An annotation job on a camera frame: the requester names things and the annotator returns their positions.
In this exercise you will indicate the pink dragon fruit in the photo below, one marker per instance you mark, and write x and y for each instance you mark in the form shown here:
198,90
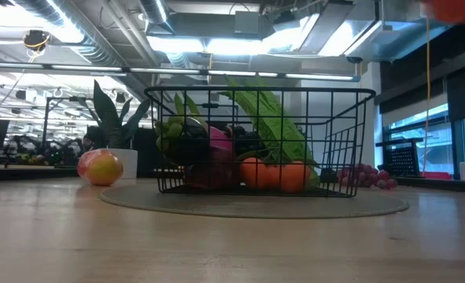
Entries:
220,141

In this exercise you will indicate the black grape bunch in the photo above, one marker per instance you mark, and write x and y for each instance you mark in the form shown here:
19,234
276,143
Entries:
249,141

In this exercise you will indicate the dark red round fruit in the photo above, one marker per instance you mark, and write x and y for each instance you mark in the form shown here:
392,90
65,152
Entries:
212,175

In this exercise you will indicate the red yellow mango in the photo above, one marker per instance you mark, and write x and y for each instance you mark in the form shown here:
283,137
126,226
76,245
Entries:
102,169

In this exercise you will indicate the pink-purple grape bunch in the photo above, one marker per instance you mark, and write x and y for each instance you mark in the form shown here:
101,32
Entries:
373,175

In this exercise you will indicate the round grey mat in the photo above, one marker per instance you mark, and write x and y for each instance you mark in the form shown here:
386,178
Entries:
255,206

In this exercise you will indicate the ceiling light panel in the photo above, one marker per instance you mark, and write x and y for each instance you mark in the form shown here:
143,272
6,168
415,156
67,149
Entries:
224,45

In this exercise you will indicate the rig light bar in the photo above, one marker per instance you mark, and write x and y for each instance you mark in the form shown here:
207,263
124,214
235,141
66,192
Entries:
157,71

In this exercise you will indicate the potted plant white pot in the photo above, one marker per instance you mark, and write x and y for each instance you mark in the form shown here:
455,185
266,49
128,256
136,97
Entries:
112,126

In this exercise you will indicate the black perforated cart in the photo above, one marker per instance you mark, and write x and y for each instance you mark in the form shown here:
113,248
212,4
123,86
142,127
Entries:
401,159

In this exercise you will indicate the red flat object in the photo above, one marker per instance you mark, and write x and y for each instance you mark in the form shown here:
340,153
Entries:
436,175

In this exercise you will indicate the black round ceiling device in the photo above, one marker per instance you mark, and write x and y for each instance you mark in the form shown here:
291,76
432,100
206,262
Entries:
36,39

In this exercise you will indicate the silver spiral ceiling duct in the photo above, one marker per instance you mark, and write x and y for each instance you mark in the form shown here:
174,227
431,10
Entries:
94,51

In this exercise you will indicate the black background frame stand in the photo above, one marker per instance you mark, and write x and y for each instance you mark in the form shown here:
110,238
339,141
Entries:
47,118

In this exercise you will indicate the black aluminium table frame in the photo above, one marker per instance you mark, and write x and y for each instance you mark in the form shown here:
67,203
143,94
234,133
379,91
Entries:
27,175

